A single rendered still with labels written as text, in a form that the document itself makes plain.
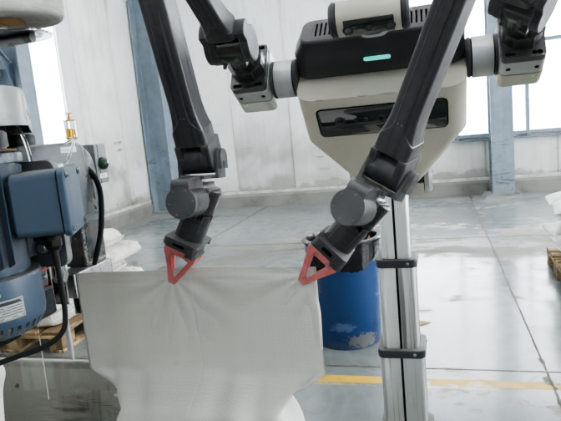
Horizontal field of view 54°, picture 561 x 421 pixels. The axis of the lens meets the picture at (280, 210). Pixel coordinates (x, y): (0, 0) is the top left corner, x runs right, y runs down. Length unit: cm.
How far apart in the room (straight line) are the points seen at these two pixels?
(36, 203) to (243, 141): 872
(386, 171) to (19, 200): 54
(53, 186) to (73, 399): 105
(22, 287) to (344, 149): 84
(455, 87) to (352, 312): 218
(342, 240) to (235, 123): 861
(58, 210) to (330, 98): 71
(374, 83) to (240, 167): 827
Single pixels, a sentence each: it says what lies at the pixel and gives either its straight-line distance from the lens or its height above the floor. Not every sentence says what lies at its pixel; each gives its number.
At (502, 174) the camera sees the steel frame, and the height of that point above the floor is 34.
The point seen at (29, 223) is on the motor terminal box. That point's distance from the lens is 80.
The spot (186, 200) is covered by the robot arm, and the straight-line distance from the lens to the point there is 95.
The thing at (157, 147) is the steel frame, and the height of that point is 115.
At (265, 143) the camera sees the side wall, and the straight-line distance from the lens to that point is 934.
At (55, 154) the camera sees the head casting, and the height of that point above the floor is 132.
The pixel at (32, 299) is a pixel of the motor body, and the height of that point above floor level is 113.
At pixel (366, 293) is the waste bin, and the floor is 33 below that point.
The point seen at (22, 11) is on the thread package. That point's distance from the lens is 93.
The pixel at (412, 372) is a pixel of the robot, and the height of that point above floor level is 63.
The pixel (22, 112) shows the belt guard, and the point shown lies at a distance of 83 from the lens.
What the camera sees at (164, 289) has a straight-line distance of 111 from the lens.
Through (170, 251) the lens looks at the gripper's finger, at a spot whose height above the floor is 112.
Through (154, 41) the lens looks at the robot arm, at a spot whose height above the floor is 149.
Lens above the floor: 133
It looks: 9 degrees down
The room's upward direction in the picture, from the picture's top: 5 degrees counter-clockwise
